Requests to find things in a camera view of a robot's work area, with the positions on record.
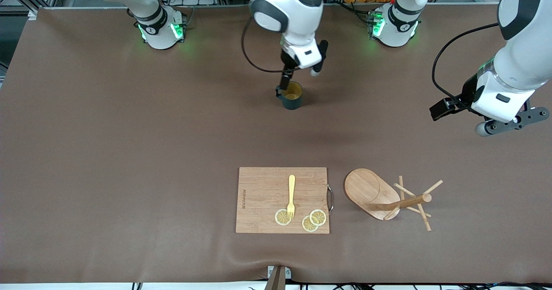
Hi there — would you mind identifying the dark teal mug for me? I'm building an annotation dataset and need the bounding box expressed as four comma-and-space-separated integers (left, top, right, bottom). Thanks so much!
276, 81, 304, 111

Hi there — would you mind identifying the wooden mug tree rack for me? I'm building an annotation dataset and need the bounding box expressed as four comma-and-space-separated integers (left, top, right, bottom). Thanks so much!
344, 168, 444, 232

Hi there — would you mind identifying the yellow plastic fork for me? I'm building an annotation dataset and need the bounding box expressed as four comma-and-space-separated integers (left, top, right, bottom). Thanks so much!
287, 174, 297, 221

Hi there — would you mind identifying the wooden cutting board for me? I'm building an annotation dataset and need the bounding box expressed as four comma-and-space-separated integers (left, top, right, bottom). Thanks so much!
235, 167, 335, 234

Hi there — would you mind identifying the brown table mat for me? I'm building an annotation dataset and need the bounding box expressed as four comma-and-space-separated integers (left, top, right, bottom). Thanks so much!
0, 4, 552, 284

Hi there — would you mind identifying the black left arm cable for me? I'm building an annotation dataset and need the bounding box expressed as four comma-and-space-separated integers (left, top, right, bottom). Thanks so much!
432, 22, 503, 105

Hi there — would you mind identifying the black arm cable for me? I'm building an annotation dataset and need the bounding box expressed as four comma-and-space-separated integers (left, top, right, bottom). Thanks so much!
241, 17, 289, 73
432, 22, 503, 105

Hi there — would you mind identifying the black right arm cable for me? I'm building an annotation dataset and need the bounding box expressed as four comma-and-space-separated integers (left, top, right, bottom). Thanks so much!
241, 17, 289, 73

